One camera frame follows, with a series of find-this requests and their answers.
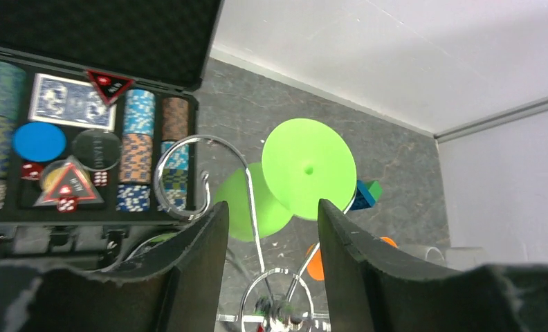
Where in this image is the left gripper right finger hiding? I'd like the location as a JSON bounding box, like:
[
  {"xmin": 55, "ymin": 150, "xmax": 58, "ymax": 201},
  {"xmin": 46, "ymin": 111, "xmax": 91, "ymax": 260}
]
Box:
[{"xmin": 318, "ymin": 199, "xmax": 548, "ymax": 331}]

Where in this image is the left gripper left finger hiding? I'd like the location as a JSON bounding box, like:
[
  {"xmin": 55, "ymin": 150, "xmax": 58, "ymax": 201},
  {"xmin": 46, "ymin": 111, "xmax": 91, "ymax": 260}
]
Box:
[{"xmin": 0, "ymin": 203, "xmax": 229, "ymax": 331}]

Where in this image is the orange plastic wine glass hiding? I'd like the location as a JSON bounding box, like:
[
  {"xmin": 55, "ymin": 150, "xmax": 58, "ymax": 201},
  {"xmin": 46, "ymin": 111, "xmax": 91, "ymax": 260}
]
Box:
[{"xmin": 307, "ymin": 237, "xmax": 398, "ymax": 282}]

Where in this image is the green plastic wine glass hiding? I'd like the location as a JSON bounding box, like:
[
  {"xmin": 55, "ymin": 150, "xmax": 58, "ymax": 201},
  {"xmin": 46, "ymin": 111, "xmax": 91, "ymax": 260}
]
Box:
[{"xmin": 213, "ymin": 118, "xmax": 358, "ymax": 243}]

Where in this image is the chrome wine glass rack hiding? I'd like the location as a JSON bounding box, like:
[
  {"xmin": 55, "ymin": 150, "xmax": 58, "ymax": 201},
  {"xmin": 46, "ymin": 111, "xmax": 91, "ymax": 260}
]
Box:
[{"xmin": 153, "ymin": 134, "xmax": 331, "ymax": 331}]

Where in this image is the blue toy brick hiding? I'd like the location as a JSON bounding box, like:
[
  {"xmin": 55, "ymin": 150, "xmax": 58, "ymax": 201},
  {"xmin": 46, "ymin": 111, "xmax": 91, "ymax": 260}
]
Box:
[{"xmin": 349, "ymin": 180, "xmax": 376, "ymax": 211}]

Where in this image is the green toy brick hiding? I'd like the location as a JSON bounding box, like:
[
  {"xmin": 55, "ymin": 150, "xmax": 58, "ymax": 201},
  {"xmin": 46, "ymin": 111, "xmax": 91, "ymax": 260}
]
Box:
[{"xmin": 365, "ymin": 180, "xmax": 383, "ymax": 202}]

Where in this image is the triangular dealer marker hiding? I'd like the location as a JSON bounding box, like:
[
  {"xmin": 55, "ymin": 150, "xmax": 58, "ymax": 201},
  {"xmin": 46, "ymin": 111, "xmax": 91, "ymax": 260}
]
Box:
[{"xmin": 33, "ymin": 156, "xmax": 104, "ymax": 212}]

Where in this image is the clear round dealer button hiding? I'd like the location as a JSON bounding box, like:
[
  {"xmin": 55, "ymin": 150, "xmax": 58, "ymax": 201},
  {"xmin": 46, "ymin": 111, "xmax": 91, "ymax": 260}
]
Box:
[{"xmin": 71, "ymin": 129, "xmax": 122, "ymax": 172}]

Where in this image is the black foam-lined case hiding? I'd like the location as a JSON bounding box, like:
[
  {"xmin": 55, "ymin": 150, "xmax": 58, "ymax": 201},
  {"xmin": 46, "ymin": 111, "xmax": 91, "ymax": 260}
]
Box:
[{"xmin": 0, "ymin": 1, "xmax": 223, "ymax": 270}]

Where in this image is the blue round chip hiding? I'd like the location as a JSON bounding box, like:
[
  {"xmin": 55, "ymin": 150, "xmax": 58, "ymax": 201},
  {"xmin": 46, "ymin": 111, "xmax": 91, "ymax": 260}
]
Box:
[{"xmin": 12, "ymin": 122, "xmax": 67, "ymax": 162}]

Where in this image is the black red triangle marker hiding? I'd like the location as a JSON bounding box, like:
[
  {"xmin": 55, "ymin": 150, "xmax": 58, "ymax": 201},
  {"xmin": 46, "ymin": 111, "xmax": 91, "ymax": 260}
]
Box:
[{"xmin": 86, "ymin": 69, "xmax": 135, "ymax": 106}]

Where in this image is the playing card deck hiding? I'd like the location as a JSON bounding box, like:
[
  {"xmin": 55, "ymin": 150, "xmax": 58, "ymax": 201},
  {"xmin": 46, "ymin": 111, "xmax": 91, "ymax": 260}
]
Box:
[{"xmin": 28, "ymin": 73, "xmax": 116, "ymax": 131}]

